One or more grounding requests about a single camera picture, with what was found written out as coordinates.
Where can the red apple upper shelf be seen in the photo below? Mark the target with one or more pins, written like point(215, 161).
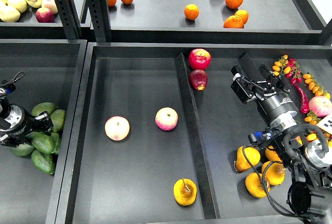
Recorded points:
point(44, 15)

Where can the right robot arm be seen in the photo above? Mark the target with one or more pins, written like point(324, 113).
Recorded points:
point(302, 148)

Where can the yellow pear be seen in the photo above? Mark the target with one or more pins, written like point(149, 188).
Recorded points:
point(245, 158)
point(185, 192)
point(275, 173)
point(271, 154)

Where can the black upper left shelf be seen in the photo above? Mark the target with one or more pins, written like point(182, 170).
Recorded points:
point(29, 28)

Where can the green avocado top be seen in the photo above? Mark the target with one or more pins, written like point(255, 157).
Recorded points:
point(49, 107)

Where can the dark red apple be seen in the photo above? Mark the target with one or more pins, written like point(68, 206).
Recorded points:
point(198, 79)

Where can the pale pear front left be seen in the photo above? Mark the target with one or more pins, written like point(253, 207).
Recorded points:
point(9, 14)

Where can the pink apple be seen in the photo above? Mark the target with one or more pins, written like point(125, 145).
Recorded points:
point(166, 118)
point(117, 128)

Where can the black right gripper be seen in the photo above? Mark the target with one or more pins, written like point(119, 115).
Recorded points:
point(268, 92)

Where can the red chili pepper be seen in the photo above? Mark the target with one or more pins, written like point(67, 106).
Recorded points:
point(304, 103)

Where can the red cherry tomato bunch top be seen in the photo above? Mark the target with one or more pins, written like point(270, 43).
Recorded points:
point(293, 72)

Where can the black perforated post left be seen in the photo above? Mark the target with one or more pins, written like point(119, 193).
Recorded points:
point(69, 18)

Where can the yellow pear lowest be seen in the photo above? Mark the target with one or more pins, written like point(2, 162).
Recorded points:
point(254, 185)

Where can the pink peach right bin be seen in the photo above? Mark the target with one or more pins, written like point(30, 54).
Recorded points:
point(320, 105)

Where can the black shelf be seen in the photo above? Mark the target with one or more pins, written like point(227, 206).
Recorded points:
point(289, 22)
point(29, 28)

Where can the orange centre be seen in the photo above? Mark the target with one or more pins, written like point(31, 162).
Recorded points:
point(191, 11)

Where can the black upper right shelf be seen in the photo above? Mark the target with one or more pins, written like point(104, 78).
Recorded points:
point(289, 22)

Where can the black left tray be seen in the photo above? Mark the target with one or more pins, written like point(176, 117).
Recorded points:
point(53, 70)

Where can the yellow pear bottom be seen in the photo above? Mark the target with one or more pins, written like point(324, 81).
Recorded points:
point(275, 173)

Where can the pale peach upper shelf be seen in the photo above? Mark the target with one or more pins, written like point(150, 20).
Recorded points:
point(50, 4)

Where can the pink apple left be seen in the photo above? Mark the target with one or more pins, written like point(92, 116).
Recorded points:
point(117, 128)

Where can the orange cherry tomato vine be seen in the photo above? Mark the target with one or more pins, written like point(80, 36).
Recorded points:
point(314, 86)

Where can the pink apple right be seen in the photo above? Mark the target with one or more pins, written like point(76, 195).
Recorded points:
point(166, 118)

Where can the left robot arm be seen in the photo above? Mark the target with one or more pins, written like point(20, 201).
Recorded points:
point(8, 87)

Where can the white checker marker card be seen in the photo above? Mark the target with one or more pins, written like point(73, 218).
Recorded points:
point(326, 124)

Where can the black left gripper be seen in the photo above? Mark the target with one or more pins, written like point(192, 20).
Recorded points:
point(17, 124)

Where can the mixed cherry tomatoes bottom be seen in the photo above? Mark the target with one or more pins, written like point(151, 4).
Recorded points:
point(311, 135)

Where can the orange front right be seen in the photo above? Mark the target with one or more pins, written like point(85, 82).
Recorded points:
point(234, 22)

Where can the orange small right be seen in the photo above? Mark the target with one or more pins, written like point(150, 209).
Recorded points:
point(243, 14)

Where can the bright red apple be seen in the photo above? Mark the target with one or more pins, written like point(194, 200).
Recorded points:
point(199, 59)

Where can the orange cherry tomato bunch top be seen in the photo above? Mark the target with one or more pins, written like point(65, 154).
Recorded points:
point(282, 67)

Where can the pale apple middle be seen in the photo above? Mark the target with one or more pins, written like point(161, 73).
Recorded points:
point(19, 5)

